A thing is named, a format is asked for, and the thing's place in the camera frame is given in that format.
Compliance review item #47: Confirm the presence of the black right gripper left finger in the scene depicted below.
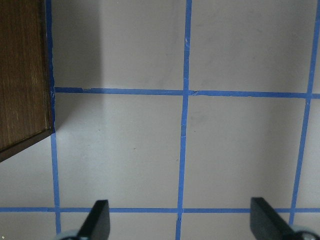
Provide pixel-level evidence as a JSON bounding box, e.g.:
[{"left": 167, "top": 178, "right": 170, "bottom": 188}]
[{"left": 76, "top": 200, "right": 111, "bottom": 240}]

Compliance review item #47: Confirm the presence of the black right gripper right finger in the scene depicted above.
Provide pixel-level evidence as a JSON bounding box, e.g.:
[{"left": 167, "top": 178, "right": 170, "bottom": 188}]
[{"left": 250, "top": 197, "right": 300, "bottom": 240}]

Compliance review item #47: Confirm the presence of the dark wooden drawer cabinet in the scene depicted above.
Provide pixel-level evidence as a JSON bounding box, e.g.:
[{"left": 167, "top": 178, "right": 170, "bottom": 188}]
[{"left": 0, "top": 0, "right": 54, "bottom": 162}]

